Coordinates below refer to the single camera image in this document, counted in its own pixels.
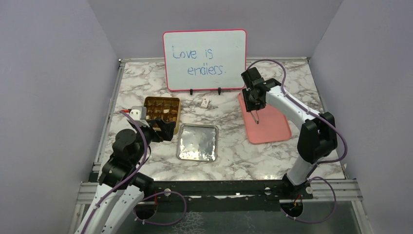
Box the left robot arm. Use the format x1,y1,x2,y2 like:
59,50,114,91
75,115,176,234

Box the pink-framed whiteboard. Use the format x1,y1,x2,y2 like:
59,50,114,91
163,29,247,92

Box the black table base rail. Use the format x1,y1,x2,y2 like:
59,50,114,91
125,173,313,213

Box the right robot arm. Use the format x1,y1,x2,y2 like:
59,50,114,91
241,67,338,198

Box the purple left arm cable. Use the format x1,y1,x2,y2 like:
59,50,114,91
80,110,149,234

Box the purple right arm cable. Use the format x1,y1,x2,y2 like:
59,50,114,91
245,59,349,178

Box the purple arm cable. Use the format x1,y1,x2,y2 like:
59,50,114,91
80,110,149,234
245,59,349,178

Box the small white card box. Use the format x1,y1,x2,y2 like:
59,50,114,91
201,98,209,108

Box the pink silicone tongs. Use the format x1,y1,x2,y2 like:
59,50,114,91
250,110,260,124

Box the silver tin lid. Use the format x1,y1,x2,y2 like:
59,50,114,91
176,124,219,162

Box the gold chocolate box tray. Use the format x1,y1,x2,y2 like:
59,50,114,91
144,97,181,135

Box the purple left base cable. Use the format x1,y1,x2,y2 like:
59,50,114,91
132,190,188,227

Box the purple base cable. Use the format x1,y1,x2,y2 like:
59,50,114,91
280,175,338,224
132,190,188,227

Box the pink plastic tray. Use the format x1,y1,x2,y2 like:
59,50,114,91
238,94,292,144

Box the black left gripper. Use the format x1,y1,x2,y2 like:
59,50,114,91
131,117,176,164

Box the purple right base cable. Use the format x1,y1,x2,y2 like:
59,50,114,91
280,175,338,224

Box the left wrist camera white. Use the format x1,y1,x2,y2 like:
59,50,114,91
126,106,150,127

